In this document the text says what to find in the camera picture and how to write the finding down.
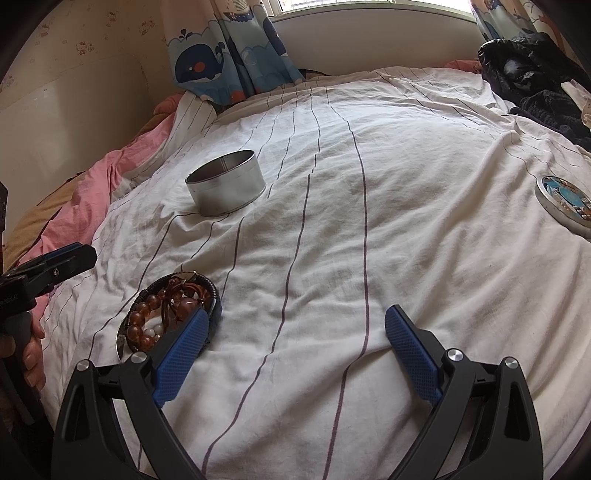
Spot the amber bead bracelet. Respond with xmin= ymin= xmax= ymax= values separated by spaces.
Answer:
xmin=126 ymin=276 xmax=213 ymax=351

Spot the person left hand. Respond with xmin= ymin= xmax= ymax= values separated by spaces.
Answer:
xmin=1 ymin=314 xmax=46 ymax=394

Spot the pink blanket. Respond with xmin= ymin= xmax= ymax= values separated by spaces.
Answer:
xmin=18 ymin=91 xmax=187 ymax=319

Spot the round silver metal tin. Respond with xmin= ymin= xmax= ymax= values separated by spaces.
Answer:
xmin=185 ymin=150 xmax=266 ymax=217

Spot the round decorated tin lid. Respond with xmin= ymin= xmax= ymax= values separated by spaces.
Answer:
xmin=535 ymin=175 xmax=590 ymax=238

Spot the white striped bed sheet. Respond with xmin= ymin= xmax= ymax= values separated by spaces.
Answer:
xmin=41 ymin=67 xmax=590 ymax=479

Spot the whale print blue curtain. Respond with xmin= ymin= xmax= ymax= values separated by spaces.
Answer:
xmin=161 ymin=0 xmax=304 ymax=107

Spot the black jacket pile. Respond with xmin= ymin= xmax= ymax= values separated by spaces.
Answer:
xmin=478 ymin=33 xmax=590 ymax=150

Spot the tree print pink curtain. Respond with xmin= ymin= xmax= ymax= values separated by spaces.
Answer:
xmin=471 ymin=0 xmax=565 ymax=50

